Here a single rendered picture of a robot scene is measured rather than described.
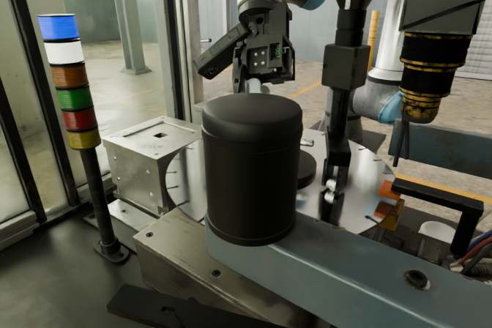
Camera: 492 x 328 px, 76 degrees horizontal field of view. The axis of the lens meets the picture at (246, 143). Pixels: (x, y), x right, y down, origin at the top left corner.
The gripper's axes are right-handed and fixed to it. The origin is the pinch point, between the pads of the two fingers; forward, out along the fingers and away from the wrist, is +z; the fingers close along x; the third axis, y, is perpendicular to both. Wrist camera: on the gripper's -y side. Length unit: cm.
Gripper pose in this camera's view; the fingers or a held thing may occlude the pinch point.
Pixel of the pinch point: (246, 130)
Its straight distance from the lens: 51.0
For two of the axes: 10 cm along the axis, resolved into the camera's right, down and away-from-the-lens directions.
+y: 9.1, -0.4, -4.2
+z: -0.2, 9.9, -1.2
